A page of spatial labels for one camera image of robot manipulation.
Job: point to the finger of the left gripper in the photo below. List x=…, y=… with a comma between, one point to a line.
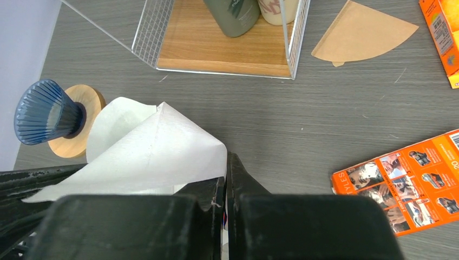
x=18, y=219

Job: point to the grey green squeeze bottle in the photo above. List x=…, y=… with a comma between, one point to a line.
x=234, y=17

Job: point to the cream printed squeeze bottle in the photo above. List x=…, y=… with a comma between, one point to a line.
x=271, y=12

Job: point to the orange snack packet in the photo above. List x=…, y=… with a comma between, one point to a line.
x=416, y=186

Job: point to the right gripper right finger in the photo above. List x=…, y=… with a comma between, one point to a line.
x=263, y=225

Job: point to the brown paper coffee filter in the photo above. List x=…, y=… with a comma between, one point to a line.
x=361, y=33

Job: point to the brown tape roll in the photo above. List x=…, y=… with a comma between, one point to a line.
x=92, y=102

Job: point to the orange yellow box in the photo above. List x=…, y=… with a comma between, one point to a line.
x=441, y=17

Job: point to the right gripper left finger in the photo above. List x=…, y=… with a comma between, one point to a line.
x=185, y=225

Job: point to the white wire wooden shelf rack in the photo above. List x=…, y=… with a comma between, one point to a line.
x=182, y=36

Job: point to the blue plastic funnel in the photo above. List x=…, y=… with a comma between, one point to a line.
x=45, y=112

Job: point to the white paper coffee filter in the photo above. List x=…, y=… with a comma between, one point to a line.
x=116, y=120

